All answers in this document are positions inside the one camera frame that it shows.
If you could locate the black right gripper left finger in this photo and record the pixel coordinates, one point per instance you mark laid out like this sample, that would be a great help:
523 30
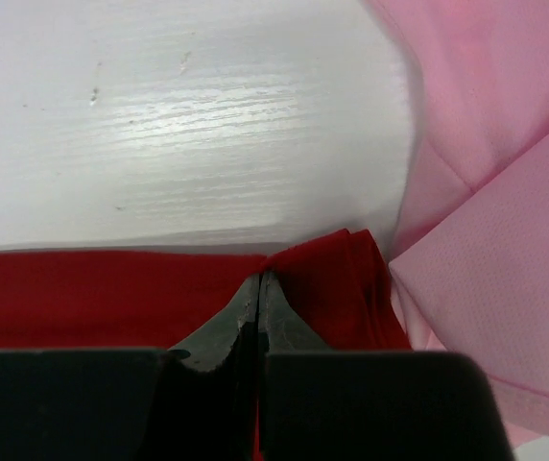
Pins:
194 401

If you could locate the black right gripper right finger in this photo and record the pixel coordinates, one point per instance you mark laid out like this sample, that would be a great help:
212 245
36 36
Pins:
316 403

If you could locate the dark red t shirt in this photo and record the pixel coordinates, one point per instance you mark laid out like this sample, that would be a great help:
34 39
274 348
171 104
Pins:
337 284

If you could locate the pink t shirt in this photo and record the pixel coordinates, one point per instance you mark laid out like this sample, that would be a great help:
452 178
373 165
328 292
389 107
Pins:
471 253

